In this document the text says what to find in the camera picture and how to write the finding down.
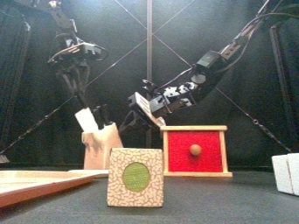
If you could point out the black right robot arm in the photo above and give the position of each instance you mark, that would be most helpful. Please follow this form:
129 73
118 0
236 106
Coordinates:
240 40

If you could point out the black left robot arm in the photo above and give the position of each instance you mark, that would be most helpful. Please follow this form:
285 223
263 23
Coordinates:
57 20

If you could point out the wooden knife holder block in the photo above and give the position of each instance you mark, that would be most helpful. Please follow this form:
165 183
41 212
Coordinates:
101 148

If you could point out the wooden box with red drawer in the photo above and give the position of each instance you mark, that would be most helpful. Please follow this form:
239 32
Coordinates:
193 151

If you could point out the cream crackle box green oval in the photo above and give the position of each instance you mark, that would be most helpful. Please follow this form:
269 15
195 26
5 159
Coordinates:
134 179

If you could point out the pink wooden cutting board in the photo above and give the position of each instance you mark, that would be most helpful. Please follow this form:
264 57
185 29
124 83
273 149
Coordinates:
38 185

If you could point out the white rectangular block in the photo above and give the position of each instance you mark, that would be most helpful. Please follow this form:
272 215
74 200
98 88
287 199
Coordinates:
287 174

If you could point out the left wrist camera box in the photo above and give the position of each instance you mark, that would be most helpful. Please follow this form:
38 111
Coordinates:
90 49

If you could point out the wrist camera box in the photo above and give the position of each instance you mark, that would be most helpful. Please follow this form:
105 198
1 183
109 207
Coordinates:
90 49
149 85

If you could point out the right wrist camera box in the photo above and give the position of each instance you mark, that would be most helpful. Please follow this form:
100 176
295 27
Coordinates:
149 85

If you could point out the vertical metal frame pole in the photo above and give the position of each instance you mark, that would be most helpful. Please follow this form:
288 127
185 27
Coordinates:
149 58

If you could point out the black frame post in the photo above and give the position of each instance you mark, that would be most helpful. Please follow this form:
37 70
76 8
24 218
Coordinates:
280 87

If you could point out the silver frame clamp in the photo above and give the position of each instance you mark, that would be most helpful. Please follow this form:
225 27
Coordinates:
4 159

